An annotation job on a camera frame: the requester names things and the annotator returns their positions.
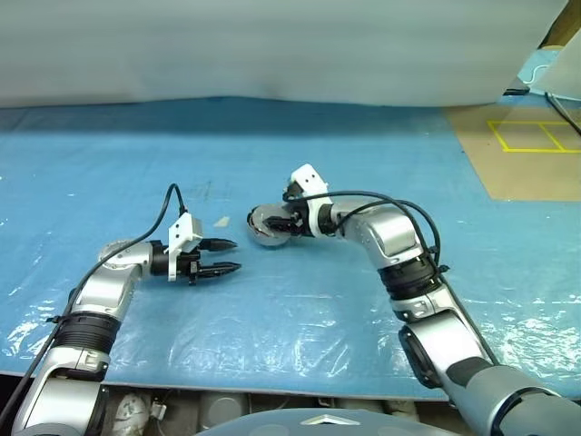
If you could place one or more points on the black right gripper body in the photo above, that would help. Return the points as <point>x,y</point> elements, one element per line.
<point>297,218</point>

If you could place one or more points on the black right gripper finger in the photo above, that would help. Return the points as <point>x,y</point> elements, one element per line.
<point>282,224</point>

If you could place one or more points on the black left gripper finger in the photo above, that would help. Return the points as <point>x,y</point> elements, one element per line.
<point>220,270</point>
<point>218,244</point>

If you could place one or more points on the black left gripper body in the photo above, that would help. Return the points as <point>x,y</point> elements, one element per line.
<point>193,268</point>

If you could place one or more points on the finned silver motor end cap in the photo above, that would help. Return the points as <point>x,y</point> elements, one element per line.
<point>261,218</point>

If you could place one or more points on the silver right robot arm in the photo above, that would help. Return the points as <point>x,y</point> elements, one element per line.
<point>390,236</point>

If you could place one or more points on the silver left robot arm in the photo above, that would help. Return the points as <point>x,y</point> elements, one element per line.
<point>104,290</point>

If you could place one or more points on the small clear tape scrap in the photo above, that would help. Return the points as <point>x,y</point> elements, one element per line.
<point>221,222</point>

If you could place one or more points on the blue plastic table sheet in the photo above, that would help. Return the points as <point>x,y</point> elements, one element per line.
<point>136,159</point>

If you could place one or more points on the pale cylinder below table edge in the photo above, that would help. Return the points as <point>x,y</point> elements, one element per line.
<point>222,409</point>

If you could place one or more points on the grey dome with logo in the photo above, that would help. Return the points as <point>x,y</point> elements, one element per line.
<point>272,427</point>

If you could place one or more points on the white foam backdrop sheet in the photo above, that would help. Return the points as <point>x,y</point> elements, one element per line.
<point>272,45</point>

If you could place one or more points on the brown cardboard sheet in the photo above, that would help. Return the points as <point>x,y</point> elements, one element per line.
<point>513,177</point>

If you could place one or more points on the yellow tape grid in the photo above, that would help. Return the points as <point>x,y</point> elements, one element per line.
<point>535,148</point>

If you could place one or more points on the black flat bar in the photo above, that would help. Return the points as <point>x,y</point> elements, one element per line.
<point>515,92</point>

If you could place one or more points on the white slanted board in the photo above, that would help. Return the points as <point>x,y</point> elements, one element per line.
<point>567,72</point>

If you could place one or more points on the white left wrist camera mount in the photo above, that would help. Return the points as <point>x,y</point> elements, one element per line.
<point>181,231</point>

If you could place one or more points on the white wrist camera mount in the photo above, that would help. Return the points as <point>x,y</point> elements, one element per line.
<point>181,231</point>
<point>308,177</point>

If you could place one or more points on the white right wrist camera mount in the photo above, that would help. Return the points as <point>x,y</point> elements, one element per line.
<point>308,177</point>

